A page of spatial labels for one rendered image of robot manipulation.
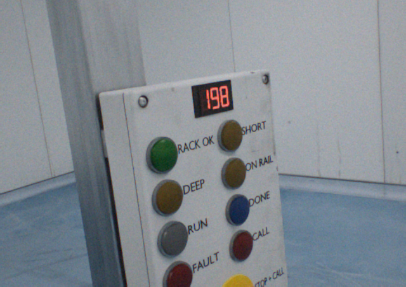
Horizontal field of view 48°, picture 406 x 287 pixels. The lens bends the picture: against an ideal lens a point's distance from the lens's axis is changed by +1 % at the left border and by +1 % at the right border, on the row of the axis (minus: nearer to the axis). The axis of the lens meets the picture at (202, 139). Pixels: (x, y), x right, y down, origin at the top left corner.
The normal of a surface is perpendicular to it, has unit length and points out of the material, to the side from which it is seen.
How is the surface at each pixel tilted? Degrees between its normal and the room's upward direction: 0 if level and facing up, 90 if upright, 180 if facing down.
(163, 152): 87
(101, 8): 90
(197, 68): 90
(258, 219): 90
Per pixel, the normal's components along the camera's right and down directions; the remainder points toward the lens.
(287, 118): -0.62, 0.21
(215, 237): 0.68, 0.06
